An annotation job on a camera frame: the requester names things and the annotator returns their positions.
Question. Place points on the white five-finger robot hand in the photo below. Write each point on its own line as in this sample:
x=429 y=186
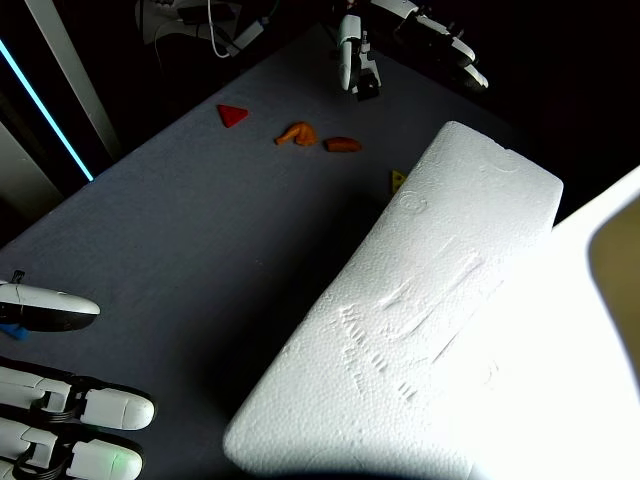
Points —
x=347 y=50
x=115 y=407

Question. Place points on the long white foam lid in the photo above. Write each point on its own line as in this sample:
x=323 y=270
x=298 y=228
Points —
x=425 y=300

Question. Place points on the orange toy food piece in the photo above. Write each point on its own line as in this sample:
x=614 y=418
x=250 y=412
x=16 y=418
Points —
x=342 y=145

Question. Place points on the orange toy chicken leg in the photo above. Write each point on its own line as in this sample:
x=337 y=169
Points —
x=299 y=134

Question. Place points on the white power adapter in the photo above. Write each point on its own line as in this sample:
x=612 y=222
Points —
x=248 y=34

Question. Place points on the small blue block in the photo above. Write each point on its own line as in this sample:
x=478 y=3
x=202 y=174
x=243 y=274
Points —
x=15 y=331

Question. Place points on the red triangle toy block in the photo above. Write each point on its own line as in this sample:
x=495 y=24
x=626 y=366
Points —
x=231 y=115

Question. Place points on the yellow triangle block with holes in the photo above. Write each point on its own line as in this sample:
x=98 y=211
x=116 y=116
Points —
x=397 y=180

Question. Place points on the grey table cloth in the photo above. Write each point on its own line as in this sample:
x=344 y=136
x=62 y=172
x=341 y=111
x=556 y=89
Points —
x=190 y=240

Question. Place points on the cyan light strip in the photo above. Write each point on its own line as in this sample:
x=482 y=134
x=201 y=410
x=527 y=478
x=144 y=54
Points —
x=45 y=105

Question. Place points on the large white rounded casing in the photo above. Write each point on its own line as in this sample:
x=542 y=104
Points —
x=565 y=375

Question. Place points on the white upright post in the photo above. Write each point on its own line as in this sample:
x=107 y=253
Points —
x=80 y=75

